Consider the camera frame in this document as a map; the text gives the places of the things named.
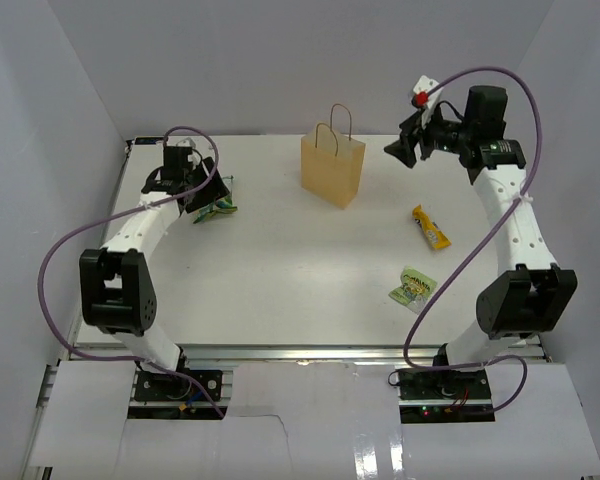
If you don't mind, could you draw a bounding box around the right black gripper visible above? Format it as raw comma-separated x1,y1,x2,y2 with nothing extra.
383,103,473,171

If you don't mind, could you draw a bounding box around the green candy packet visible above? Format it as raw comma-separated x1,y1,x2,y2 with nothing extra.
388,266,437,314
192,197,238,224

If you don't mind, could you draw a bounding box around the green white snack packet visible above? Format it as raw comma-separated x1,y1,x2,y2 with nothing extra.
219,175,237,212

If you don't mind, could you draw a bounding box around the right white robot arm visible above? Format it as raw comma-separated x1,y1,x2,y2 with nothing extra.
384,85,577,399

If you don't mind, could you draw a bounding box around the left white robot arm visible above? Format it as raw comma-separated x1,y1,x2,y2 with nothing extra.
79,146,229,399

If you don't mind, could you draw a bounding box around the brown paper bag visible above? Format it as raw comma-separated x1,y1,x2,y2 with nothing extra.
300,103,366,209

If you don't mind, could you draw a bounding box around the yellow snack bar right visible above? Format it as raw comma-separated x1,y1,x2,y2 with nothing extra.
412,205,452,250

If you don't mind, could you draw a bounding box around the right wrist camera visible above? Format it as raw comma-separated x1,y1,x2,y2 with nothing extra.
411,75,441,127

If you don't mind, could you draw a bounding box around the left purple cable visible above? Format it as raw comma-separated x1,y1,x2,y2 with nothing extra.
37,125,226,419

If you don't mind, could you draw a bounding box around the front aluminium rail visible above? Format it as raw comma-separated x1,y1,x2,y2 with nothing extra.
76,339,546,363

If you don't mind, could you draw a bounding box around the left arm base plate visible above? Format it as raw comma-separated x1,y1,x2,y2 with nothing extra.
132,368,223,413

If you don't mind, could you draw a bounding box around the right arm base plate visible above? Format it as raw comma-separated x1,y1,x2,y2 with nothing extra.
387,369,495,425

